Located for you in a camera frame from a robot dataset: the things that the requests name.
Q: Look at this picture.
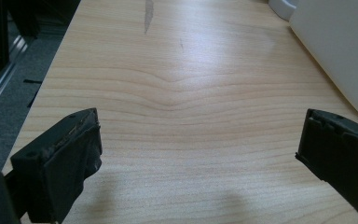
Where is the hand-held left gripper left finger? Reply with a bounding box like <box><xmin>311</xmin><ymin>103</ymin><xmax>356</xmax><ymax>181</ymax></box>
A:
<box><xmin>9</xmin><ymin>107</ymin><xmax>103</xmax><ymax>224</ymax></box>

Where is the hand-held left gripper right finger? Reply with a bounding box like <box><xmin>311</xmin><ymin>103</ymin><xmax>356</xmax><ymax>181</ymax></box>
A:
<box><xmin>295</xmin><ymin>107</ymin><xmax>358</xmax><ymax>224</ymax></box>

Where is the large white box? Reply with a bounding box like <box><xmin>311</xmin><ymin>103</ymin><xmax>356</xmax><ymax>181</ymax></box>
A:
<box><xmin>288</xmin><ymin>0</ymin><xmax>358</xmax><ymax>121</ymax></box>

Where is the black stand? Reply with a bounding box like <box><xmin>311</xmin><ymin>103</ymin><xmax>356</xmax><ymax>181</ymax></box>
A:
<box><xmin>0</xmin><ymin>0</ymin><xmax>11</xmax><ymax>77</ymax></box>

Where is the white round container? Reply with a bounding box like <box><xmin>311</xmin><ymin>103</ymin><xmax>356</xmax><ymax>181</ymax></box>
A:
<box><xmin>267</xmin><ymin>0</ymin><xmax>301</xmax><ymax>22</ymax></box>

